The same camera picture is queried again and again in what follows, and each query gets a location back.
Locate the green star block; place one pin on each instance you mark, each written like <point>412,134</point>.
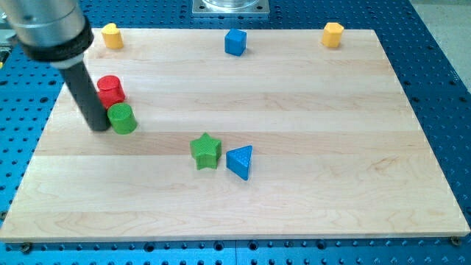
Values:
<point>206,151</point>

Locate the blue cube block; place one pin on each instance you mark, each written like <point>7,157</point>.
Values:
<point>235,42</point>

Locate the blue triangle block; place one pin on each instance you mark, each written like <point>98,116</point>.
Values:
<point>239,161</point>

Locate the light wooden board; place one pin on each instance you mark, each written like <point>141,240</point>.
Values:
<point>338,151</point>

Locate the green cylinder block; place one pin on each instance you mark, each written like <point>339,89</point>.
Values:
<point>122,118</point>

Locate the red cylinder block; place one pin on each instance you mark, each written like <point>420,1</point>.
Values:
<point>110,91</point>

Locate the yellow hexagon block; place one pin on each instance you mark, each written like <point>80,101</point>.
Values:
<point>332,34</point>

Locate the yellow heart block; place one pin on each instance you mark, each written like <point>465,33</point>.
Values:
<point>112,36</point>

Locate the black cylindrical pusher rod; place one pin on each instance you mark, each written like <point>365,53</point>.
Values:
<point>84,93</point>

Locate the blue perforated metal base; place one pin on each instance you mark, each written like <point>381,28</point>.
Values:
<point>439,95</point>

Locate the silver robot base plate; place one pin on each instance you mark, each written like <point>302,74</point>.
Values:
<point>230,7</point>

